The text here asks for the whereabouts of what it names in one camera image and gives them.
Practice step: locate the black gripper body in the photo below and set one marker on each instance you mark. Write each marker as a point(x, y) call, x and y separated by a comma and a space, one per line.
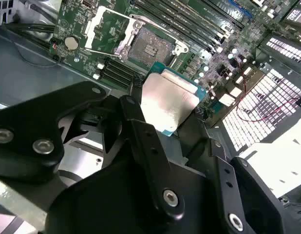
point(109, 202)

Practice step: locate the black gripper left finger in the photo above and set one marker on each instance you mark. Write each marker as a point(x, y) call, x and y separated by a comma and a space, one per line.
point(31, 122)

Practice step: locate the metal socket cover frame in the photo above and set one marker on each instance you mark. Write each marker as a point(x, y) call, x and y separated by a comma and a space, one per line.
point(93, 26)

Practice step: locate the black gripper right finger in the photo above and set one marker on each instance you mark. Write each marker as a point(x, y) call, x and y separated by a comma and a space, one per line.
point(238, 195)

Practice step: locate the silver CPU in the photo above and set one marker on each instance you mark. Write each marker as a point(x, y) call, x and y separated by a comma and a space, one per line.
point(165, 102)

